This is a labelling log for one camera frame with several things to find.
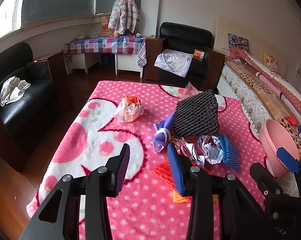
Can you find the white tied plastic bag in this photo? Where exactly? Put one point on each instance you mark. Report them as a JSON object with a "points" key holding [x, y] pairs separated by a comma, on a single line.
{"points": [[128, 111]]}

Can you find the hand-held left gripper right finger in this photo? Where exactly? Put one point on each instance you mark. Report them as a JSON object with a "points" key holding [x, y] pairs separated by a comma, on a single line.
{"points": [[176, 172]]}

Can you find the white floral cloth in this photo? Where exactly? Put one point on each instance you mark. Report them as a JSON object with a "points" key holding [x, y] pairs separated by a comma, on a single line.
{"points": [[175, 62]]}

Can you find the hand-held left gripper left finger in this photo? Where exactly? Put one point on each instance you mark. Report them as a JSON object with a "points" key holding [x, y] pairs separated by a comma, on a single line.
{"points": [[123, 170]]}

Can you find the white patterned puffer jacket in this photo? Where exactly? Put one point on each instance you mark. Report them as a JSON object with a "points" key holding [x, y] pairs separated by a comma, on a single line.
{"points": [[121, 12]]}

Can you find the white crumpled cloth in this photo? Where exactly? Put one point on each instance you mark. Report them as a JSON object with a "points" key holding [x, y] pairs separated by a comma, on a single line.
{"points": [[13, 91]]}

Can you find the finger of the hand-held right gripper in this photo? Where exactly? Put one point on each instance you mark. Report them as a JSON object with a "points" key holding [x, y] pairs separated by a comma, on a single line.
{"points": [[286, 158], [263, 180]]}

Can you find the yellow foam net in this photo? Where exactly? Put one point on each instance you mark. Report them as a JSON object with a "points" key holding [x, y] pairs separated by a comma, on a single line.
{"points": [[179, 198]]}

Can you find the polka dot quilt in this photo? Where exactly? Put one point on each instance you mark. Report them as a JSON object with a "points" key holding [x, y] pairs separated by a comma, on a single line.
{"points": [[290, 90]]}

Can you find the crumpled foil wrapper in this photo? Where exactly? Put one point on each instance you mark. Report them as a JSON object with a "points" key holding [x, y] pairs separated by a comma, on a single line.
{"points": [[210, 152]]}

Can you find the black leather armchair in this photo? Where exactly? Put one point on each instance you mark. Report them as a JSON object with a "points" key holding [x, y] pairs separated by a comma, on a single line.
{"points": [[28, 105], [185, 33]]}

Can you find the window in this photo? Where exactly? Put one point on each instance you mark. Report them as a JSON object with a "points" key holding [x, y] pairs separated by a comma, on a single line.
{"points": [[5, 17]]}

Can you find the white bed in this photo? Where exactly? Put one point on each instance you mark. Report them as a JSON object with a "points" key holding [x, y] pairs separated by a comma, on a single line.
{"points": [[240, 92]]}

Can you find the colourful cartoon pillow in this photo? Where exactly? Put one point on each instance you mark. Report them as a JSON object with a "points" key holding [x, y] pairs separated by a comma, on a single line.
{"points": [[238, 42]]}

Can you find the red foam net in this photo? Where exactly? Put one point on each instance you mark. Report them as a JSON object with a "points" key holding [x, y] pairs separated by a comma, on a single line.
{"points": [[163, 172]]}

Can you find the pink rolled mat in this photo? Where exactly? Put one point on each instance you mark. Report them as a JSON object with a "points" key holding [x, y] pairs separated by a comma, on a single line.
{"points": [[273, 87]]}

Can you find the pink polka dot blanket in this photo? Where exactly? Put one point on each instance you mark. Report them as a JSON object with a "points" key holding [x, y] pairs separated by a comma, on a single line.
{"points": [[140, 205]]}

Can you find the checkered tablecloth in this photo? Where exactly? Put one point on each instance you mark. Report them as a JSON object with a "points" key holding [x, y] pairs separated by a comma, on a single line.
{"points": [[103, 45]]}

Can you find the black foam net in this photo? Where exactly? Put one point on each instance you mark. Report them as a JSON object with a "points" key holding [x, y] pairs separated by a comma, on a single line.
{"points": [[195, 115]]}

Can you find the small orange box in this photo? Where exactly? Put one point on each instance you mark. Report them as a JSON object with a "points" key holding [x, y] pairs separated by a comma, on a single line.
{"points": [[198, 54]]}

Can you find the white table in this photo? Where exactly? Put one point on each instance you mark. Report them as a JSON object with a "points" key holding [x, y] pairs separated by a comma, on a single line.
{"points": [[125, 63]]}

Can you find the pink transparent wrapper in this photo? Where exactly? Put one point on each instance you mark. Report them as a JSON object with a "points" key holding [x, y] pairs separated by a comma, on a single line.
{"points": [[189, 90]]}

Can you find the red snack packet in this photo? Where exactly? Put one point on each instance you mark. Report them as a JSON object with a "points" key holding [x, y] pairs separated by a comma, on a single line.
{"points": [[291, 120]]}

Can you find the purple cloth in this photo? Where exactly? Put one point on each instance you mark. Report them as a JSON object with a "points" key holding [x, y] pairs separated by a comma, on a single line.
{"points": [[158, 140]]}

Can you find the pink plastic bucket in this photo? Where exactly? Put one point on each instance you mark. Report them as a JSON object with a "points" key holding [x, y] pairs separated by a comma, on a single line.
{"points": [[273, 140]]}

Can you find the orange fruit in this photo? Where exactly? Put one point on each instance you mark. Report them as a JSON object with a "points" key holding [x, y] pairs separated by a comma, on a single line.
{"points": [[116, 35]]}

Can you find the yellow flower pillow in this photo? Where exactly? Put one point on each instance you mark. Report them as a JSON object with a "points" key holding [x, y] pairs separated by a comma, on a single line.
{"points": [[270, 60]]}

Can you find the brown paper bag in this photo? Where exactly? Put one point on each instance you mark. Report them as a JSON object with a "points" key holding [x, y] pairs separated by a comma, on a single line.
{"points": [[105, 26]]}

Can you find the brown leaf pattern blanket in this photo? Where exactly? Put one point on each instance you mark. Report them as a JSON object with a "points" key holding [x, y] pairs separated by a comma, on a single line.
{"points": [[260, 87]]}

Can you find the brown wooden cabinet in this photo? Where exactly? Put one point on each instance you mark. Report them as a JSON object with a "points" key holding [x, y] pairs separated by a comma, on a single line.
{"points": [[215, 65], [58, 65], [151, 60]]}

